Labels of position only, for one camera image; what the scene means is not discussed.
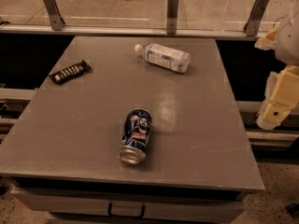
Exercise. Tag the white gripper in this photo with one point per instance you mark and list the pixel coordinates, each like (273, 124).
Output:
(290, 41)

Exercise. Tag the left metal railing bracket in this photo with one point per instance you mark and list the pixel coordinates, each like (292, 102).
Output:
(56, 20)

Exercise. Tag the metal railing base rail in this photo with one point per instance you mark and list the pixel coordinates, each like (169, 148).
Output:
(110, 31)

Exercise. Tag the clear blue-label plastic bottle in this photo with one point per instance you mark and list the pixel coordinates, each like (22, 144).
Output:
(165, 57)

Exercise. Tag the grey drawer with black handle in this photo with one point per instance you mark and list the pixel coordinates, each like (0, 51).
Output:
(81, 207)

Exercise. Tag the blue soda can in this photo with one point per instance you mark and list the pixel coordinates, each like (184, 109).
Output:
(136, 134)

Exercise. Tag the right metal railing bracket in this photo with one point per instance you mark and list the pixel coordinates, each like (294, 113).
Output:
(252, 26)

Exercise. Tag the metal railing bracket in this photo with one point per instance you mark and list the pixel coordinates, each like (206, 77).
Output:
(172, 16)
(252, 26)
(56, 20)

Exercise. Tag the black snack bar wrapper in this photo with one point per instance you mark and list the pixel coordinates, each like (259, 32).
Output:
(70, 72)

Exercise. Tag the middle metal railing bracket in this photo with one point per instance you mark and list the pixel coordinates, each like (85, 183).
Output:
(172, 16)

